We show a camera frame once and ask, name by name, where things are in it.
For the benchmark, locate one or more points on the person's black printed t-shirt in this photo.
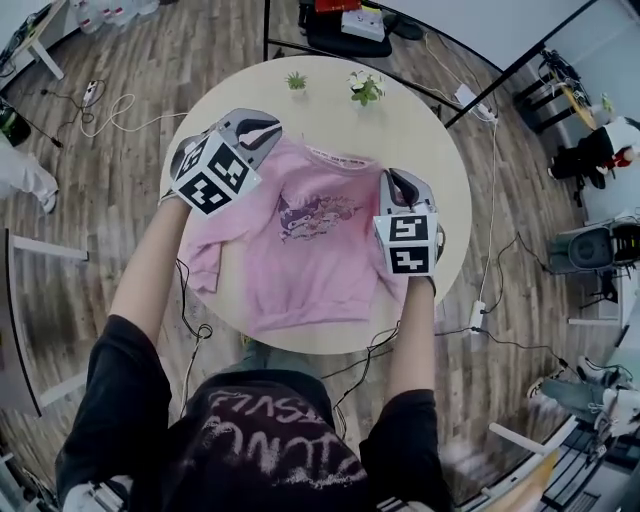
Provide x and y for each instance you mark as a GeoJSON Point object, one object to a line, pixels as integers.
{"type": "Point", "coordinates": [260, 450]}

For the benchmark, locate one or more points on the person's right forearm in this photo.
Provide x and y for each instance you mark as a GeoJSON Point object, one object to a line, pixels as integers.
{"type": "Point", "coordinates": [410, 340]}

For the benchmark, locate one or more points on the small green potted plant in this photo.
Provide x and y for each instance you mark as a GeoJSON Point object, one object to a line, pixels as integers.
{"type": "Point", "coordinates": [296, 81]}

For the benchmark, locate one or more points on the black bag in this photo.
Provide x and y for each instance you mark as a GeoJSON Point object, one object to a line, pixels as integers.
{"type": "Point", "coordinates": [10, 125]}

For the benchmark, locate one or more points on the wooden board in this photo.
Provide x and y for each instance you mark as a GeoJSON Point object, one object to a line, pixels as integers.
{"type": "Point", "coordinates": [540, 480]}

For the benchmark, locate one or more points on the white-flowered potted plant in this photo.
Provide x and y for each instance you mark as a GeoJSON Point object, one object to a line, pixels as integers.
{"type": "Point", "coordinates": [366, 89]}

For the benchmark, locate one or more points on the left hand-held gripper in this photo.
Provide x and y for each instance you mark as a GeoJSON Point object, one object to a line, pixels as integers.
{"type": "Point", "coordinates": [215, 175]}

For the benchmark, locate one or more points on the small vase plant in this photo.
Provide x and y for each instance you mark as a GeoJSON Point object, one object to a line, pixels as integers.
{"type": "Point", "coordinates": [606, 102]}

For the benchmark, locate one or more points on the grey box with round opening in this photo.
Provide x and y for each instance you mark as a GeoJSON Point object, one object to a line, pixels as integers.
{"type": "Point", "coordinates": [582, 248]}

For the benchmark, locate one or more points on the pink cartoon sweatshirt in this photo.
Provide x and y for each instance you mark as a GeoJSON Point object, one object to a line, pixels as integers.
{"type": "Point", "coordinates": [310, 260]}

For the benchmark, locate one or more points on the yellow-top desk with black legs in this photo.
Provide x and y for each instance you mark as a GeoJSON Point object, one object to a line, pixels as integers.
{"type": "Point", "coordinates": [575, 100]}

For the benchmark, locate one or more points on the red box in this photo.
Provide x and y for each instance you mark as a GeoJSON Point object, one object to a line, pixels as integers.
{"type": "Point", "coordinates": [337, 5]}

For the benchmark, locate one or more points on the whiteboard on black stand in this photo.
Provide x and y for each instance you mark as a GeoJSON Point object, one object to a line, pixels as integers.
{"type": "Point", "coordinates": [475, 25]}

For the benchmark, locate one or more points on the dark desk with white legs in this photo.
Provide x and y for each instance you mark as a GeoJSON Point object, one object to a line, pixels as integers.
{"type": "Point", "coordinates": [12, 350]}

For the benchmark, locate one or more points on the row of clear water jugs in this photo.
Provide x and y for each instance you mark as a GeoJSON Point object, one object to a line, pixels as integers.
{"type": "Point", "coordinates": [115, 12]}

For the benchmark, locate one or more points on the white printed box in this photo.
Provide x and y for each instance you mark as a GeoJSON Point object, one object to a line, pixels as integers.
{"type": "Point", "coordinates": [362, 22]}

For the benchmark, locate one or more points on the person's left forearm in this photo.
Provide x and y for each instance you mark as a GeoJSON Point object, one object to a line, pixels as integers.
{"type": "Point", "coordinates": [145, 270]}

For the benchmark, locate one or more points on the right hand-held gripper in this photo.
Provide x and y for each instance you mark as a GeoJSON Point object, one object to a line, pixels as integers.
{"type": "Point", "coordinates": [407, 245]}

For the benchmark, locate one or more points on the black equipment pile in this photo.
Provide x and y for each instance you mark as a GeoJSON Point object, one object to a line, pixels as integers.
{"type": "Point", "coordinates": [562, 67]}

